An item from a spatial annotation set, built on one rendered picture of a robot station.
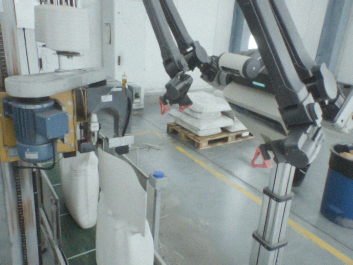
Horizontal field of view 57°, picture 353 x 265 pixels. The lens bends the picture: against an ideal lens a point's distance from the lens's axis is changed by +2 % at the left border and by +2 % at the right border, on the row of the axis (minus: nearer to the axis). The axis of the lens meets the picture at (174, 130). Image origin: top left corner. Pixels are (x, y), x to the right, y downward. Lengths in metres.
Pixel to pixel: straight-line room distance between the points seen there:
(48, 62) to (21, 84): 3.03
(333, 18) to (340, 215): 7.18
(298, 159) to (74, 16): 0.93
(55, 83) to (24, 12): 2.43
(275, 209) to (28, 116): 1.12
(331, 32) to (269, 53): 9.04
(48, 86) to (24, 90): 0.08
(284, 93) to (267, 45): 0.12
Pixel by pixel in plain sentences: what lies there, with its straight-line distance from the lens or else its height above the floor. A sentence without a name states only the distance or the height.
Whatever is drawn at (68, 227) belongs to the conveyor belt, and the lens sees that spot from 2.22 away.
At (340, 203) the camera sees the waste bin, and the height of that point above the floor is 0.22.
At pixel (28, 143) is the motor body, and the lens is 1.39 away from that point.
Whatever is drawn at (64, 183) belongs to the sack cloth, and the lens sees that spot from 2.13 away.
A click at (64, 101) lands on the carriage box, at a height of 1.28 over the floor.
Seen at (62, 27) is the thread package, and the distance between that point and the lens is 1.31.
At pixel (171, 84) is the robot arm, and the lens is 1.21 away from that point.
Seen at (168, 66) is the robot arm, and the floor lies 1.50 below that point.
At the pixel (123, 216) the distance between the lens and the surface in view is 1.42.
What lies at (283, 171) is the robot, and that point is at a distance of 1.49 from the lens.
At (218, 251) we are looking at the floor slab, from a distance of 2.65.
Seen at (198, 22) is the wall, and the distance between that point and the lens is 6.83.
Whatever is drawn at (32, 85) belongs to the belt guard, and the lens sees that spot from 1.29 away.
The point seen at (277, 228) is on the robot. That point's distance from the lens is 1.63.
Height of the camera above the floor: 1.68
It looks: 20 degrees down
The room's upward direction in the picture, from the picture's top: 4 degrees clockwise
